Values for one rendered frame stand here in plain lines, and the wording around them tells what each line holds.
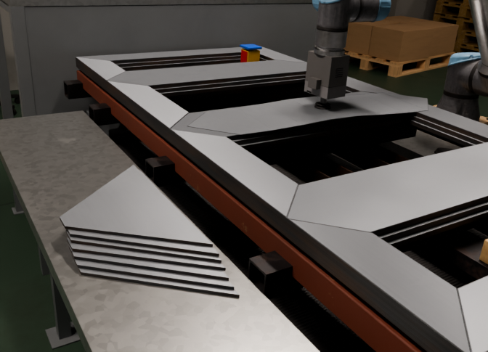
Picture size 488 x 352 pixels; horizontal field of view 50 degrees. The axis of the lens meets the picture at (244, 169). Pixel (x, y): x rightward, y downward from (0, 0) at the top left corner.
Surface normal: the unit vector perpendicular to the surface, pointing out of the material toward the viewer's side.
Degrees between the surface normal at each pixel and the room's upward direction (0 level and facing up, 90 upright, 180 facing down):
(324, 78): 90
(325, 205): 0
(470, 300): 0
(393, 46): 90
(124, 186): 0
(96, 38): 90
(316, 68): 90
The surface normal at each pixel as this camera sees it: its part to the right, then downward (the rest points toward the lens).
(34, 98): 0.52, 0.37
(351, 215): 0.05, -0.91
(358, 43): -0.70, 0.25
